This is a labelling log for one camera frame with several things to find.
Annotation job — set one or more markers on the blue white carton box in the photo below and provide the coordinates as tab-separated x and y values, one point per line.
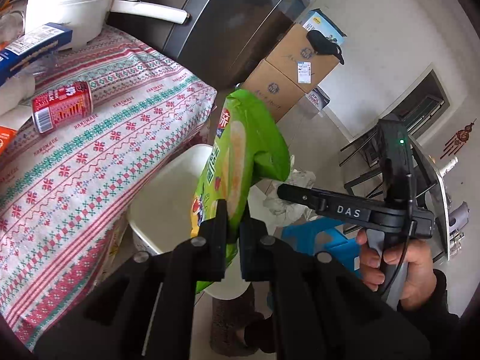
31	47

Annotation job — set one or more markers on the small dark white box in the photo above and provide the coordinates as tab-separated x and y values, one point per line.
318	98

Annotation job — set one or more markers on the white tissue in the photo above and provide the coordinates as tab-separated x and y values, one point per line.
285	204

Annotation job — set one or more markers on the blue plastic stool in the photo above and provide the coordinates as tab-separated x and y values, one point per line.
322	235

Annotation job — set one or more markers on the white electric pot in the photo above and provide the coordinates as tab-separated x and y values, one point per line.
86	17

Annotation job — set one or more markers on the black cap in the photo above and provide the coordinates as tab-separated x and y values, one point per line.
323	46

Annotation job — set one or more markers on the red wall ornament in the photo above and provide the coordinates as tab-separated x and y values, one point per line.
457	141

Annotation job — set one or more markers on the orange snack packet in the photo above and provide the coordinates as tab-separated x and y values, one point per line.
6	136

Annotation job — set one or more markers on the person right hand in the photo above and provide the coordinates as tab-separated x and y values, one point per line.
420	281

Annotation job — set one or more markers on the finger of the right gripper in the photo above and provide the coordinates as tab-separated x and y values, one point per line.
300	195

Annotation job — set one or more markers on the red milk drink can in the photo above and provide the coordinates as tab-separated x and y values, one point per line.
56	108

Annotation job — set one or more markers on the glass teapot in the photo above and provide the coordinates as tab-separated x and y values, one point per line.
12	22

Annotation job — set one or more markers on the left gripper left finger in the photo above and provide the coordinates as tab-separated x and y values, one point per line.
213	252

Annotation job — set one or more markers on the white plastic bottle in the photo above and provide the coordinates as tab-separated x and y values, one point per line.
15	90

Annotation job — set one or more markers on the dark grey refrigerator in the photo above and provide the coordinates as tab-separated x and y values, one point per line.
223	40

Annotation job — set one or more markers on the lower cardboard box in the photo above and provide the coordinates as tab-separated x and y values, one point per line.
277	91

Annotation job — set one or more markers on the patterned tablecloth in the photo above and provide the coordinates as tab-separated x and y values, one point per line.
62	193

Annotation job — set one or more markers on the upper cardboard box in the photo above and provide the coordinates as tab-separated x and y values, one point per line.
297	60

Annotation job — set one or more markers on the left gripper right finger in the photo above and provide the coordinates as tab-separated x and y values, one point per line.
251	231

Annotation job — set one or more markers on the blue yellow product box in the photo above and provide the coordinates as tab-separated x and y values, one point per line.
317	20

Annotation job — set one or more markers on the cardboard box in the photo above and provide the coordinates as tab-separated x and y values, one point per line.
277	91
297	60

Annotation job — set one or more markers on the white plastic trash bin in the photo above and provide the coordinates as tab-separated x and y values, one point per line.
160	215

